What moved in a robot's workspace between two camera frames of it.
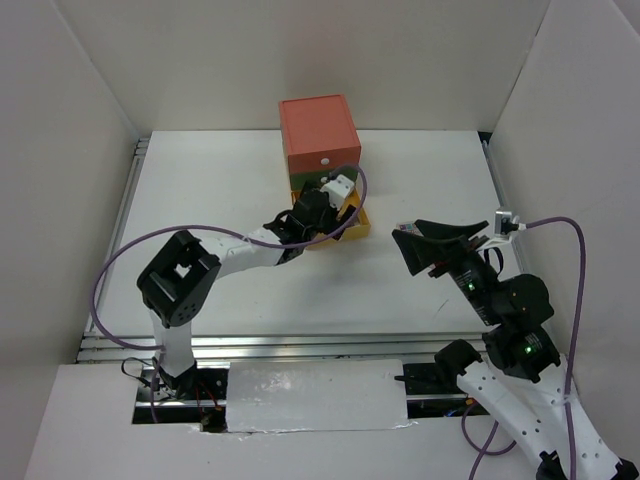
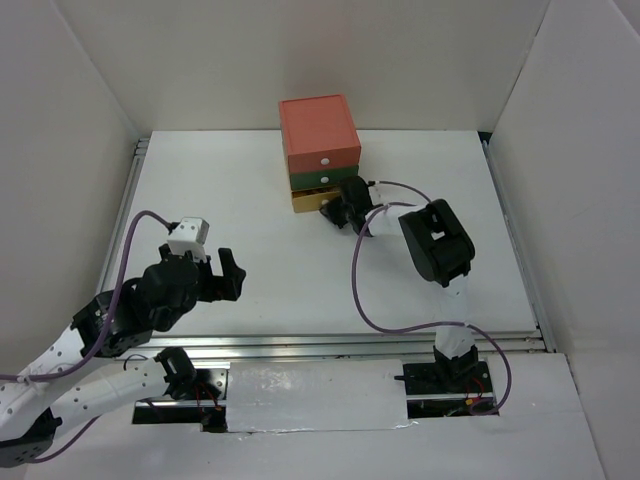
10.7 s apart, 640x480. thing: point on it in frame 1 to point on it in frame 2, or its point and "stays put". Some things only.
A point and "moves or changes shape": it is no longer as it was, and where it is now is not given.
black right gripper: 448,246 to 332,211
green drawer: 298,179 stays put
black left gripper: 334,226 to 235,276
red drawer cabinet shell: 314,125 stays put
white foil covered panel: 319,395 stays put
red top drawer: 324,160 stays put
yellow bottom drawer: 359,228 moves or changes shape
